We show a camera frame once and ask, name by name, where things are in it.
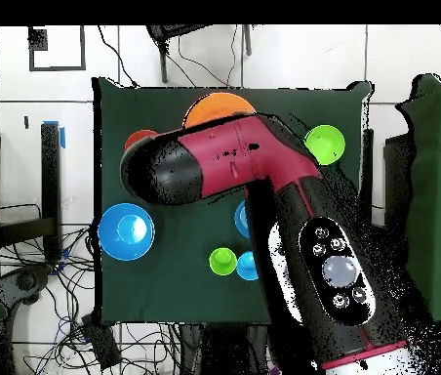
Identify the green cup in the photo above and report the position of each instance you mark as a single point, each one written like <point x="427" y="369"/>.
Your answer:
<point x="223" y="261"/>

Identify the large light blue bowl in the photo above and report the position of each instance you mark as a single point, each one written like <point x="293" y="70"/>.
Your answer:
<point x="126" y="231"/>

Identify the large yellow-orange bowl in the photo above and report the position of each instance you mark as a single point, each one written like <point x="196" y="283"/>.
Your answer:
<point x="216" y="107"/>

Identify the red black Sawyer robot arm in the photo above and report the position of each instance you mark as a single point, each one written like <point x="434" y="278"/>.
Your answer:
<point x="244" y="156"/>

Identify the medium blue ribbed bowl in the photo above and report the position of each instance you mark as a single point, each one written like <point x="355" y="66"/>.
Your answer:
<point x="242" y="218"/>

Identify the light blue cup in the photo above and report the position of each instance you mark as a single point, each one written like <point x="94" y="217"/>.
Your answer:
<point x="247" y="265"/>

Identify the dark green table cloth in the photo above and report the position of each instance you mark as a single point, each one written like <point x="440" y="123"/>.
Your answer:
<point x="166" y="293"/>

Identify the orange-red ribbed bowl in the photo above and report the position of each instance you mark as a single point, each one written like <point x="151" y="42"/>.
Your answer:
<point x="136" y="137"/>

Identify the green bowl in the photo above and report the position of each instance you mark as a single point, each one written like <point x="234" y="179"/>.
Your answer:
<point x="328" y="144"/>

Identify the black metal stand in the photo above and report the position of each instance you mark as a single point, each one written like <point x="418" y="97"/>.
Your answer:
<point x="163" y="58"/>

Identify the black power strip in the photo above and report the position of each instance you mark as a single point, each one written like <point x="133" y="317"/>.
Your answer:
<point x="99" y="343"/>

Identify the dark grey rounded base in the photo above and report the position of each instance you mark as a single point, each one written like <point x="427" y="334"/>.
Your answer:
<point x="25" y="281"/>

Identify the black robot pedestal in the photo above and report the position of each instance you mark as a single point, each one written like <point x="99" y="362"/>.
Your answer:
<point x="224" y="351"/>

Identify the black metal frame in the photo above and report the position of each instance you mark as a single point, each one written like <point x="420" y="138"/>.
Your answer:
<point x="396" y="175"/>
<point x="50" y="175"/>

